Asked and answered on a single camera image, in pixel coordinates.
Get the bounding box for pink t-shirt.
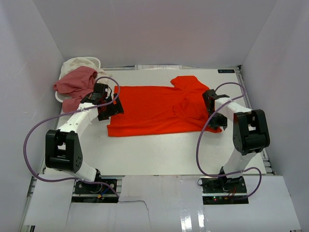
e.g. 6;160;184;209
53;66;98;113

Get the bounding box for orange t-shirt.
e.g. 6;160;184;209
107;75;209;137

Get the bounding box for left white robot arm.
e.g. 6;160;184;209
45;83;124;193

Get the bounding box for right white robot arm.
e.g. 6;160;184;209
203;89;270;193

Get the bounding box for white laundry basket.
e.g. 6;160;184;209
54;56;101;102

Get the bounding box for dark label sticker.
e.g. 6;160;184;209
218;69;235;73

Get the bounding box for cream white t-shirt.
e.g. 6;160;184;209
60;57;113;85

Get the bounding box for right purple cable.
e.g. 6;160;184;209
196;82;262;198

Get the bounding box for purple cable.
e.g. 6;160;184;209
23;76;120;197
196;82;262;198

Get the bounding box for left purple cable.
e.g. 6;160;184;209
23;76;120;197

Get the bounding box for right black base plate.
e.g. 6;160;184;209
197;177;249;205

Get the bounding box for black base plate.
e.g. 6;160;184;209
71;181;118;203
197;177;249;205

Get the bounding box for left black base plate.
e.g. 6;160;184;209
71;181;118;203

